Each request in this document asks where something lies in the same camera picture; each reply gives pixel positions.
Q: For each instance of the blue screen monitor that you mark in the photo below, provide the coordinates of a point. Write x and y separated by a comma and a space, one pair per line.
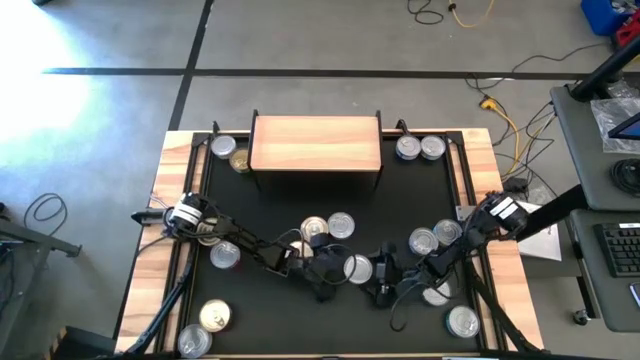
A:
629, 129

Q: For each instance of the black metal table frame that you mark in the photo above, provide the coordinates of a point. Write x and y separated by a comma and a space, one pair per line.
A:
167, 307

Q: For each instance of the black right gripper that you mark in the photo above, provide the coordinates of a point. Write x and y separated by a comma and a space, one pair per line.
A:
382, 272

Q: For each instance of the clear plastic bag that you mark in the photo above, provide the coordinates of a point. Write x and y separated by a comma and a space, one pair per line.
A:
607, 120

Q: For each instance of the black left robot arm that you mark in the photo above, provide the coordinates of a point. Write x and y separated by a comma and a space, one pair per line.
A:
240, 237

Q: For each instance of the red label can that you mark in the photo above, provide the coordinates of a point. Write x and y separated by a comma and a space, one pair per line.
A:
224, 254

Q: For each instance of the Wild Planet salmon can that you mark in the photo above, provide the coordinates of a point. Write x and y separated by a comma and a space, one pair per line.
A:
300, 247
311, 226

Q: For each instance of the green Bumble Bee tuna can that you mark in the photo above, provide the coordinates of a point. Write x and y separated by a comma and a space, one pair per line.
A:
361, 270

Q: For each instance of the black table mat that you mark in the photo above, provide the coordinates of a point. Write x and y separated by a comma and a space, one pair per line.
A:
300, 320

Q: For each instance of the caster wheel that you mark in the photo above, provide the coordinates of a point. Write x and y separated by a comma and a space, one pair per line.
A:
580, 316

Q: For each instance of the blue label tuna can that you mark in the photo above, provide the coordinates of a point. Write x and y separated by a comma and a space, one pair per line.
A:
423, 241
408, 147

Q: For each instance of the silver lid can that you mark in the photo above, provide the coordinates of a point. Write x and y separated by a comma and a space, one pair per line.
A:
194, 341
223, 146

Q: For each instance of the white paper sheet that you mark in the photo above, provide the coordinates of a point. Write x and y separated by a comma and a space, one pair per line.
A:
542, 245

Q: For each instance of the multicolour label tuna can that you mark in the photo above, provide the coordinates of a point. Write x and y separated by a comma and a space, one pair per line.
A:
433, 147

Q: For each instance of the black power adapter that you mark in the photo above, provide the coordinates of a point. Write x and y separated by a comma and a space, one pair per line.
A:
515, 185

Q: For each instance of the teal label tuna can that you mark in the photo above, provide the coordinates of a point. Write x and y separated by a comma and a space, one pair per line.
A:
463, 321
437, 297

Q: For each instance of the red object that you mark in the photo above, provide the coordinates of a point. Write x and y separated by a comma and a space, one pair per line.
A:
629, 35

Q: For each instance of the black keyboard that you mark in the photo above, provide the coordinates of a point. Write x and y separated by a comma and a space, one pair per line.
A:
620, 248

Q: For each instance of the blue plastic bin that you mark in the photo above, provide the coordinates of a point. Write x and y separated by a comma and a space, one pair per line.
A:
602, 15

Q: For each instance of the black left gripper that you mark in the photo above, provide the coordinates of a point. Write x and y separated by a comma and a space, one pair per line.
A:
320, 267

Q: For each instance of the black stand leg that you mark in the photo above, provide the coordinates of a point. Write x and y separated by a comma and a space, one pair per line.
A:
550, 212

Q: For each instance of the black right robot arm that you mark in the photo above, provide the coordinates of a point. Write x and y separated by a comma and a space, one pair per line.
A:
442, 260

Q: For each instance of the grey metal stand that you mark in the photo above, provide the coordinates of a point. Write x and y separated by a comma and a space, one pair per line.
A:
35, 240

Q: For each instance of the green label gold lid can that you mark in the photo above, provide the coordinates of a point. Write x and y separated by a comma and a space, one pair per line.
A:
240, 160

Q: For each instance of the grey desk surface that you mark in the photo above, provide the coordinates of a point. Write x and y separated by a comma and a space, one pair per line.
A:
580, 150
595, 295

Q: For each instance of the wooden shelf with black legs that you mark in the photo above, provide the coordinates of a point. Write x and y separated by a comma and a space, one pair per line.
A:
315, 142

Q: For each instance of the black box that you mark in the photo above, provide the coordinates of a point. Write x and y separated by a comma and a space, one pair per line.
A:
82, 345

